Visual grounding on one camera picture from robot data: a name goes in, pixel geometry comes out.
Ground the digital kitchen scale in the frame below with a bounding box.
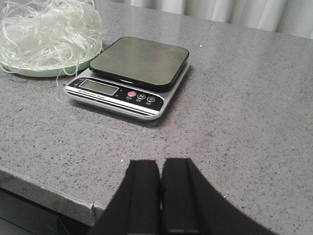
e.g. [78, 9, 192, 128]
[64, 37, 191, 121]

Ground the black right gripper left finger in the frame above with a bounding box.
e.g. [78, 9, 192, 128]
[88, 160, 160, 235]

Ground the white curtain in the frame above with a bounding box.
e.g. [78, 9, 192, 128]
[131, 0, 313, 40]

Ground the light green plate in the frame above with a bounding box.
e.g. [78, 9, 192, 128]
[0, 45, 103, 78]

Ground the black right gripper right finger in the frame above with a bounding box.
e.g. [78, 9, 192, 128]
[161, 158, 273, 235]

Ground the white vermicelli bundle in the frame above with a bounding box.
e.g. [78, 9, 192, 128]
[0, 0, 105, 102]

